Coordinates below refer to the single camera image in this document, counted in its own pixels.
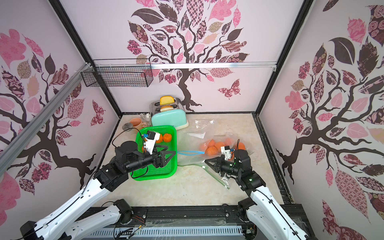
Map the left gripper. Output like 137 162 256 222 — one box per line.
124 145 175 173

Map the orange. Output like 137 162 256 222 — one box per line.
156 134 163 144
163 134 173 143

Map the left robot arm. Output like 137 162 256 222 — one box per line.
20 141 177 240

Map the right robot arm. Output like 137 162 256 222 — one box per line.
205 150 311 240

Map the green plastic basket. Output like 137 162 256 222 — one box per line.
131 126 178 181

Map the mint green toaster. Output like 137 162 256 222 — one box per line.
150 98 189 130

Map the pink ceramic mug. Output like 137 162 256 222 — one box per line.
130 118 148 130

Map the yellow toast slice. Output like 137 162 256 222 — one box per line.
160 96 175 106

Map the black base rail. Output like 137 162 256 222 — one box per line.
74 205 313 240

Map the white slotted cable duct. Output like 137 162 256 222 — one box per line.
84 226 244 240

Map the black wire wall basket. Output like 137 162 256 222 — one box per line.
81 57 154 88

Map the aluminium rail bar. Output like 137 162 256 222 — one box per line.
1 63 92 174

